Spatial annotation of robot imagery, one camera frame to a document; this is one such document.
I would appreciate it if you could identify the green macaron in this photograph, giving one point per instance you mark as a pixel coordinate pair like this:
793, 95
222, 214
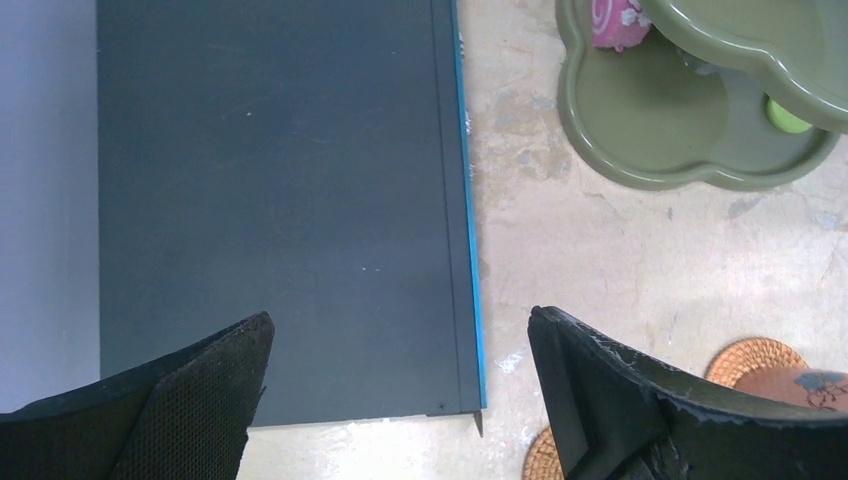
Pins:
784, 120

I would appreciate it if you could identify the dark blue flat box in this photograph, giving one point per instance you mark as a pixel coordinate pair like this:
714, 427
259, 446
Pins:
308, 159

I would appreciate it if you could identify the woven rattan coaster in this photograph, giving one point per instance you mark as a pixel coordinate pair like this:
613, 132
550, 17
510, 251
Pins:
542, 459
749, 355

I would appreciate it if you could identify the pink mug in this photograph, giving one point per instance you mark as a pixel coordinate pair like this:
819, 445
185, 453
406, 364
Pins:
813, 388

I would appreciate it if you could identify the green three-tier stand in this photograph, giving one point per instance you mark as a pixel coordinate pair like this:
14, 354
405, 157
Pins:
687, 104

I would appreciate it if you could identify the pink strawberry roll cake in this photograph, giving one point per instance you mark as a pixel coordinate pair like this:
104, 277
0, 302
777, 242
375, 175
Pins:
618, 24

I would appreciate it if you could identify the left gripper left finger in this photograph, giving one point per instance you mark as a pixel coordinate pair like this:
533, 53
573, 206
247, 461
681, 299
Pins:
182, 416

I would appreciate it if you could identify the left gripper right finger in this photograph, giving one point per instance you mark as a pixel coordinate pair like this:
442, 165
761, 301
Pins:
617, 413

